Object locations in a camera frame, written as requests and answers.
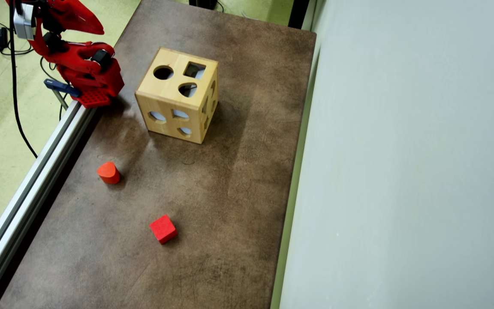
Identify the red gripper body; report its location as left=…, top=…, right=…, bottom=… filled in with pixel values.
left=33, top=0, right=72, bottom=39

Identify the black floor device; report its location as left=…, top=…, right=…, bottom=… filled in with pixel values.
left=188, top=0, right=218, bottom=11

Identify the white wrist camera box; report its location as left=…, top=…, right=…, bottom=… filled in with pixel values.
left=14, top=3, right=36, bottom=40

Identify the black floor cable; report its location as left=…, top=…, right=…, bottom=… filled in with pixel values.
left=0, top=19, right=72, bottom=123

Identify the blue clamp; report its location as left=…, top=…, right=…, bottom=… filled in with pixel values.
left=43, top=79, right=81, bottom=98

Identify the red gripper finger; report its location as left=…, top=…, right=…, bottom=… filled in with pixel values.
left=60, top=0, right=105, bottom=35

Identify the red cube block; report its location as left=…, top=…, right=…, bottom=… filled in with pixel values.
left=149, top=215, right=178, bottom=245

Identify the wooden shape sorter box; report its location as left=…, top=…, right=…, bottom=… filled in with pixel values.
left=135, top=47, right=220, bottom=145

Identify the red teardrop block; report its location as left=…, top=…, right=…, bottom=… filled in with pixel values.
left=96, top=161, right=122, bottom=185

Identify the aluminium profile rail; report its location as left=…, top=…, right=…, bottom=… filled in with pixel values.
left=0, top=101, right=97, bottom=301

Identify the black post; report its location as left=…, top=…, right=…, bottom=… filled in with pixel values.
left=288, top=0, right=312, bottom=30

